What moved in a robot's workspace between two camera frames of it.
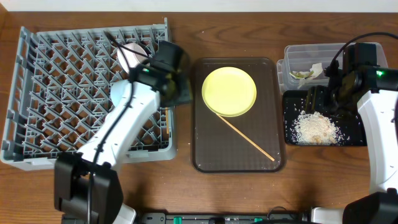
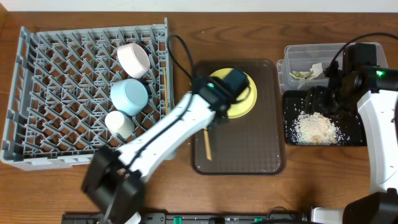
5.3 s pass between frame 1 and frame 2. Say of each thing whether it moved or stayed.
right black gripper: stayed
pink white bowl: stayed
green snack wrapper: stayed
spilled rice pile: stayed
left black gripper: moved
